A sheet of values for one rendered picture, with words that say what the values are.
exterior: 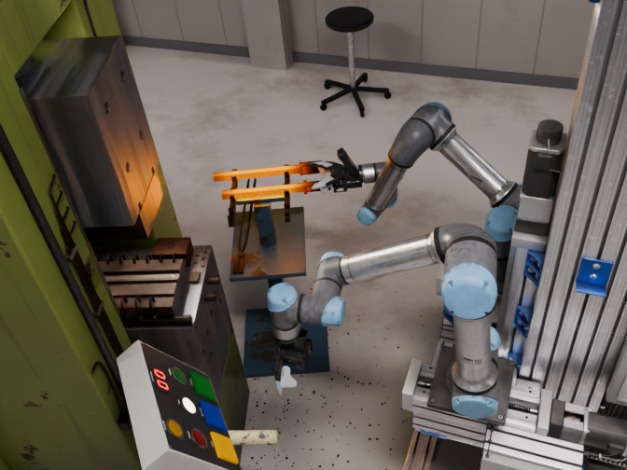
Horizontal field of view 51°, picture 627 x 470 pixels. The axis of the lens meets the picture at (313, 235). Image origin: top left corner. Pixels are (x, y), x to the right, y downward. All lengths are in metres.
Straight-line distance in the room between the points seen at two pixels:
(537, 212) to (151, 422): 1.10
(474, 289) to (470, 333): 0.17
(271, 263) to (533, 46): 2.87
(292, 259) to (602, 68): 1.52
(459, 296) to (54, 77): 1.07
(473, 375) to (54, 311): 1.04
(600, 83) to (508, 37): 3.38
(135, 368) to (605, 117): 1.23
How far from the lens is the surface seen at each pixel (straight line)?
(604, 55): 1.46
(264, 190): 2.52
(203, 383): 1.85
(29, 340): 1.83
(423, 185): 3.99
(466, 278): 1.43
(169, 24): 5.78
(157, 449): 1.57
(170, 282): 2.17
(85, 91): 1.61
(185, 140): 4.63
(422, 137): 2.19
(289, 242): 2.68
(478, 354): 1.64
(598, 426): 2.09
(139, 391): 1.67
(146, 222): 1.90
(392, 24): 4.98
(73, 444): 2.24
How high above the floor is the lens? 2.49
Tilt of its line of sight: 43 degrees down
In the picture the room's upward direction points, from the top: 7 degrees counter-clockwise
